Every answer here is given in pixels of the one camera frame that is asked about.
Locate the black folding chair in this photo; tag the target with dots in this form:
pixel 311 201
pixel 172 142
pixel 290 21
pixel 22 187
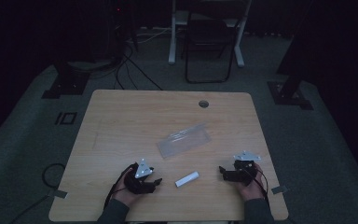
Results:
pixel 209 34

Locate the white desk frame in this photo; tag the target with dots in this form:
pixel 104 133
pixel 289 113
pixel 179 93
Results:
pixel 172 46

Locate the person's left hand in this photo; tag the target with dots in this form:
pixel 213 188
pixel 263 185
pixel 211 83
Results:
pixel 125 194

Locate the clear plastic bag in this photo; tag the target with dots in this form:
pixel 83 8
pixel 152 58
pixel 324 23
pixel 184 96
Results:
pixel 183 141

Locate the black stand with flat base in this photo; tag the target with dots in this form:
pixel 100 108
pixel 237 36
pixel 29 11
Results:
pixel 290 90

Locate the person's right hand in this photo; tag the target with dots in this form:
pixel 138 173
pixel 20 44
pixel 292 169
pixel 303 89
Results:
pixel 253 189

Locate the black stand with square base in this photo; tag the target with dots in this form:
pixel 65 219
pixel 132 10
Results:
pixel 70 84

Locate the dark equipment stand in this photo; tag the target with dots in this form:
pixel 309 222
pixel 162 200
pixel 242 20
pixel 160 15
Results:
pixel 115 31

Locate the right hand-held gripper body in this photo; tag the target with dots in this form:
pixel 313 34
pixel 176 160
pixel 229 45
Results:
pixel 242 172

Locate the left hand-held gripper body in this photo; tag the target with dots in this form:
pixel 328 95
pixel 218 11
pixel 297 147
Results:
pixel 138 183

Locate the white cylindrical tube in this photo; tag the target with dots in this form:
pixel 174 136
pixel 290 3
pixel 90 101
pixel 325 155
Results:
pixel 187 179

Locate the grey tape piece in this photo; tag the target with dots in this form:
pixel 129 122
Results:
pixel 57 193
pixel 279 189

